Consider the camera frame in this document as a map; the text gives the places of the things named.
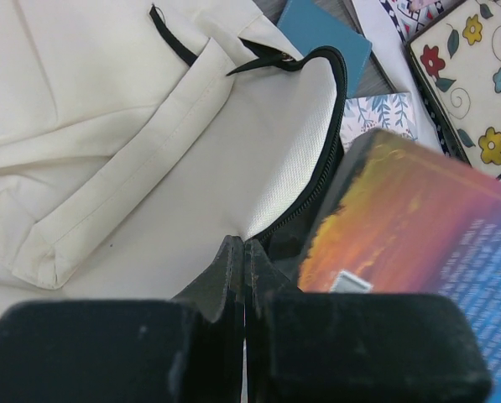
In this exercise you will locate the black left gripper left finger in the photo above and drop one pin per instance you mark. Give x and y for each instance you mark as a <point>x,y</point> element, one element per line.
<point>187,349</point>

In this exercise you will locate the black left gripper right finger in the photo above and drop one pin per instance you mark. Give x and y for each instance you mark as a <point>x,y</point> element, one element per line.
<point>355,347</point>

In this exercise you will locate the blue orange paperback book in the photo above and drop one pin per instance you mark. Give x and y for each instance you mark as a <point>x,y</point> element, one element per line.
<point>399,217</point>

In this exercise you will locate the cream canvas backpack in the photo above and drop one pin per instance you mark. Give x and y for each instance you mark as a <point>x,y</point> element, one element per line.
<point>136,135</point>

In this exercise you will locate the floral pink paperback book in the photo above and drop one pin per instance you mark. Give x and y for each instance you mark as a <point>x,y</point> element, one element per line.
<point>392,112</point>

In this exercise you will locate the small blue notebook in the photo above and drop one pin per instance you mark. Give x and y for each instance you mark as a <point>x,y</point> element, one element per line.
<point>308,26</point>

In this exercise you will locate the square floral ceramic plate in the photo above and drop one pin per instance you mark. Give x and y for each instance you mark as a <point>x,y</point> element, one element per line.
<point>457,61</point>

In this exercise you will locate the patterned white placemat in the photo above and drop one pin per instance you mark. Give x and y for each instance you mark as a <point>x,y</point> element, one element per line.
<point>390,25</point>

